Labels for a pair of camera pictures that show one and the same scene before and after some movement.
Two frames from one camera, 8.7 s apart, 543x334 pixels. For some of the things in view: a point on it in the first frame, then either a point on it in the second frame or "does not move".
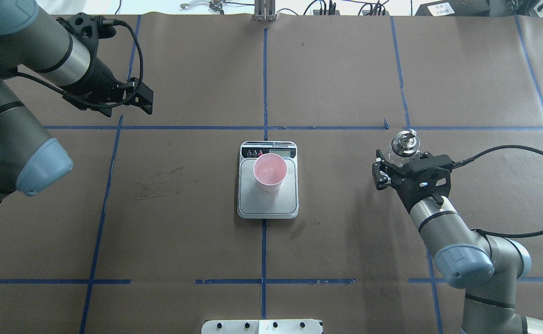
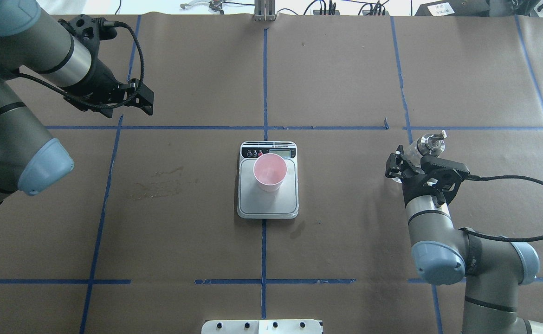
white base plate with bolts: [262, 326] does not move
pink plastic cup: [270, 170] does not move
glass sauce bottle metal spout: [405, 143] to [431, 145]
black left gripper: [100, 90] does not move
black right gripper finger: [379, 180] to [397, 166]
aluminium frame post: [264, 10] does not move
